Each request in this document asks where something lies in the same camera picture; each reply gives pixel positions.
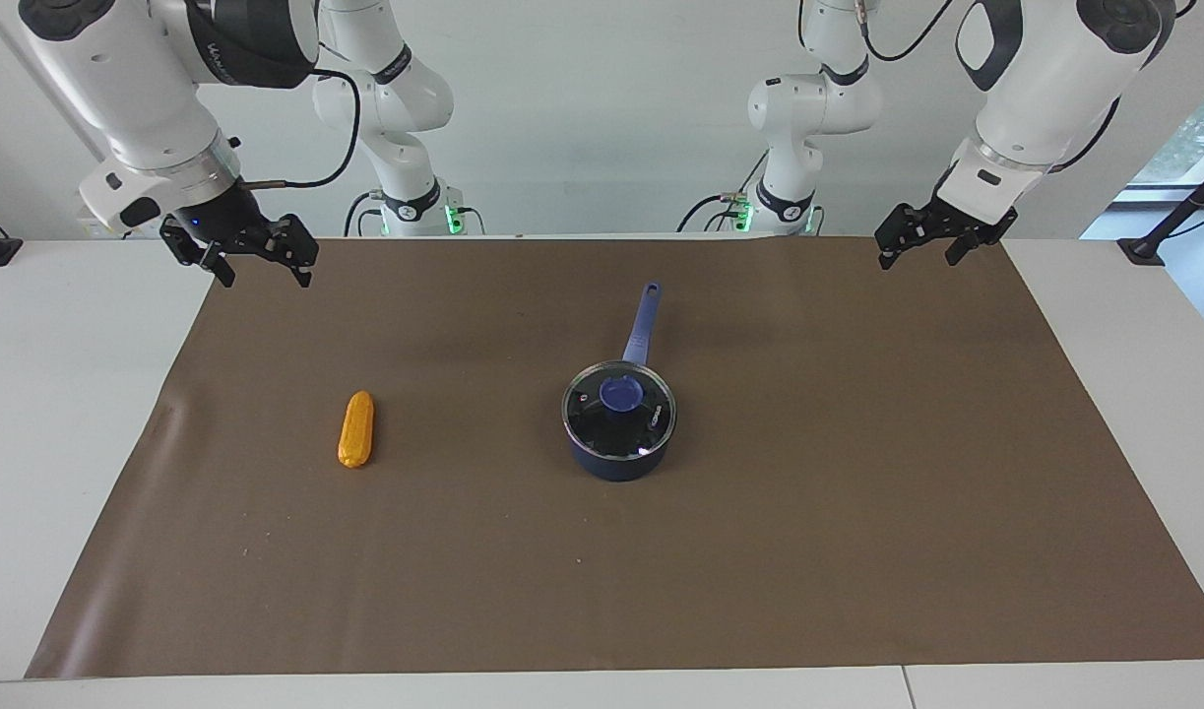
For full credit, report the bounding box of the glass lid with blue knob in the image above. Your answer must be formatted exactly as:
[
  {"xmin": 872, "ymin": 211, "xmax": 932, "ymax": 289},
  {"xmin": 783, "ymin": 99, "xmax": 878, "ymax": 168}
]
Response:
[{"xmin": 561, "ymin": 361, "xmax": 677, "ymax": 461}]

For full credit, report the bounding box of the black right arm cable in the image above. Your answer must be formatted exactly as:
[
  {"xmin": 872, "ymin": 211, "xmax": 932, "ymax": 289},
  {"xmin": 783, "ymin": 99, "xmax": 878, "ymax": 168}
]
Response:
[{"xmin": 239, "ymin": 67, "xmax": 363, "ymax": 190}]

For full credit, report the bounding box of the blue saucepan with long handle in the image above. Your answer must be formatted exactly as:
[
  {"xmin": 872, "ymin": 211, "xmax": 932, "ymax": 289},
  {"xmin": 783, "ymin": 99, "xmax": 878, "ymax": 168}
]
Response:
[{"xmin": 561, "ymin": 282, "xmax": 677, "ymax": 483}]

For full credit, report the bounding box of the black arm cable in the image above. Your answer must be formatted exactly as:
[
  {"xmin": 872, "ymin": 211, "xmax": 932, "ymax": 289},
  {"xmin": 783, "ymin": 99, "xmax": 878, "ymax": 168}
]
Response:
[
  {"xmin": 239, "ymin": 67, "xmax": 363, "ymax": 190},
  {"xmin": 855, "ymin": 0, "xmax": 1126, "ymax": 176}
]

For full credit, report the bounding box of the brown table mat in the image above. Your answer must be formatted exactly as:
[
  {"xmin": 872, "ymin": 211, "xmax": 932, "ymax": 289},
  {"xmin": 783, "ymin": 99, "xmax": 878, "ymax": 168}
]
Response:
[{"xmin": 25, "ymin": 234, "xmax": 1204, "ymax": 679}]

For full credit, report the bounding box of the window with green view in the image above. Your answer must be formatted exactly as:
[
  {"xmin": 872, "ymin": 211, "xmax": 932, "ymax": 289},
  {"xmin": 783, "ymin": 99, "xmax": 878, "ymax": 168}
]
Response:
[{"xmin": 1126, "ymin": 71, "xmax": 1204, "ymax": 190}]

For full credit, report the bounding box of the yellow corn cob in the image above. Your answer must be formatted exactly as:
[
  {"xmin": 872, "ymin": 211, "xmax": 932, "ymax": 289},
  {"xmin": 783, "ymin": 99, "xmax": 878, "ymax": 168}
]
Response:
[{"xmin": 338, "ymin": 391, "xmax": 376, "ymax": 470}]

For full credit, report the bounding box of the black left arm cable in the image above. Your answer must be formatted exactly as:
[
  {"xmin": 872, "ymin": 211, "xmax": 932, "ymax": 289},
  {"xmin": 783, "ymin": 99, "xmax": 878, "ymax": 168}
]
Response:
[{"xmin": 855, "ymin": 0, "xmax": 1126, "ymax": 176}]

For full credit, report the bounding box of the black angled stand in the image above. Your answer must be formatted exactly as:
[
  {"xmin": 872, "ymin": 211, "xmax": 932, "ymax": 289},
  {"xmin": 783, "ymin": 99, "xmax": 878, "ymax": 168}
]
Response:
[{"xmin": 1116, "ymin": 158, "xmax": 1204, "ymax": 268}]

